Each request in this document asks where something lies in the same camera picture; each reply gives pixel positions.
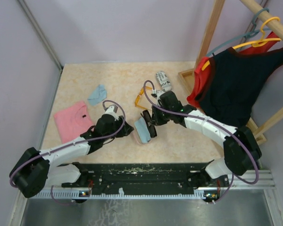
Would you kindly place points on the pink folded garment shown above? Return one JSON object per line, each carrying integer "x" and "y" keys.
{"x": 72, "y": 121}

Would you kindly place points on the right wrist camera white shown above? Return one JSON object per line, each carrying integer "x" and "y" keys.
{"x": 157, "y": 93}

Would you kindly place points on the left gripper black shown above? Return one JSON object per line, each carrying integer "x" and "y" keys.
{"x": 127, "y": 129}

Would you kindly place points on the black sunglasses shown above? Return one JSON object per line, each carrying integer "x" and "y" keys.
{"x": 151, "y": 128}

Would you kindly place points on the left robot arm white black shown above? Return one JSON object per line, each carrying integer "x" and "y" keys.
{"x": 37, "y": 169}

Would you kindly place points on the yellow hanger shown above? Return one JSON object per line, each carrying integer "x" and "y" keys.
{"x": 262, "y": 30}

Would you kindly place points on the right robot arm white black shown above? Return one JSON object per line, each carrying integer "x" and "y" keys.
{"x": 241, "y": 151}

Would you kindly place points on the orange sunglasses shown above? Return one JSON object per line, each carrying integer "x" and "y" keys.
{"x": 142, "y": 102}

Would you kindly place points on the teal hanger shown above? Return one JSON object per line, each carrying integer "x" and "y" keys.
{"x": 253, "y": 32}

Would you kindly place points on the newspaper print glasses case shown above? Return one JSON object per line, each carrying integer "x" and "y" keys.
{"x": 163, "y": 80}

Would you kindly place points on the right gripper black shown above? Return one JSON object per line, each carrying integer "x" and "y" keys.
{"x": 155, "y": 118}

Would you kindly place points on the navy tank top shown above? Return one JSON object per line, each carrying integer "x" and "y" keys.
{"x": 234, "y": 84}

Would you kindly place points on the red tank top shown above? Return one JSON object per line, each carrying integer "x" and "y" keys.
{"x": 202, "y": 71}

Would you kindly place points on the light blue cleaning cloth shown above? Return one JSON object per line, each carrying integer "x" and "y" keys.
{"x": 142, "y": 130}

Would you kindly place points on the pink glasses case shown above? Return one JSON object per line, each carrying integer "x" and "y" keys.
{"x": 138, "y": 139}

